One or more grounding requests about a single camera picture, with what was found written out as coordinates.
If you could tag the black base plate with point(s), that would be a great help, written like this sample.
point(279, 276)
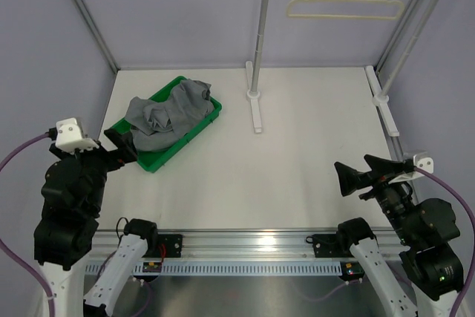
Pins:
point(165, 246)
point(334, 245)

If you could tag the cream hanger with metal hook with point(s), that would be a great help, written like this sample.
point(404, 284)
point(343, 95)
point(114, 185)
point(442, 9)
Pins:
point(379, 10)

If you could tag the grey button-up shirt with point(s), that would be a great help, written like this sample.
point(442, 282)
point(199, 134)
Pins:
point(157, 126)

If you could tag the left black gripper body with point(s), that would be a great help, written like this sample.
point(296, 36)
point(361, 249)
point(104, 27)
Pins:
point(110, 159)

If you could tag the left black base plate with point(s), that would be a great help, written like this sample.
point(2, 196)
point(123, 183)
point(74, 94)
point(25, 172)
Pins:
point(165, 246)

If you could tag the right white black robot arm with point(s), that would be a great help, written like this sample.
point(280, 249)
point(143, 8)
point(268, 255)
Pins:
point(425, 230)

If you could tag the aluminium mounting rail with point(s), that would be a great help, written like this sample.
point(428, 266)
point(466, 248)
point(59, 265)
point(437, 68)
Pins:
point(248, 244)

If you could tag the white slotted cable duct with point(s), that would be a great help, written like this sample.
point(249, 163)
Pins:
point(238, 268)

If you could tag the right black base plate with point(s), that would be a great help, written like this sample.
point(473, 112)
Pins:
point(334, 245)

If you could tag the metal clothes rack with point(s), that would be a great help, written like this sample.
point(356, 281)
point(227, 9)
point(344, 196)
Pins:
point(380, 92)

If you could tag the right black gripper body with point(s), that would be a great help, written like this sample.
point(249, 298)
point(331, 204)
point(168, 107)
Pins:
point(382, 186)

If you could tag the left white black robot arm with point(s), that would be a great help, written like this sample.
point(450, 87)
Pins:
point(73, 193)

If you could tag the aluminium frame post right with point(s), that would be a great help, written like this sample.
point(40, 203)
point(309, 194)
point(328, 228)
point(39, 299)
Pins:
point(402, 25)

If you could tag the aluminium frame post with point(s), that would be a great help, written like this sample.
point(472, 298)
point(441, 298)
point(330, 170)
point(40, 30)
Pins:
point(402, 25)
point(87, 17)

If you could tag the aluminium frame post left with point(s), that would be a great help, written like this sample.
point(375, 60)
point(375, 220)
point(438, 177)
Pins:
point(87, 17)

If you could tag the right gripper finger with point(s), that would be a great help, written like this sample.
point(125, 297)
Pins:
point(351, 180)
point(382, 170)

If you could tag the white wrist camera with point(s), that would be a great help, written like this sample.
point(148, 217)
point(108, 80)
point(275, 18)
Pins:
point(418, 159)
point(71, 137)

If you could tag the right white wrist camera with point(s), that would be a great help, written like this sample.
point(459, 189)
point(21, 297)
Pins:
point(418, 159)

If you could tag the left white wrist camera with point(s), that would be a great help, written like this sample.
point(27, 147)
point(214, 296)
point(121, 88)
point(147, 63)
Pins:
point(71, 137)

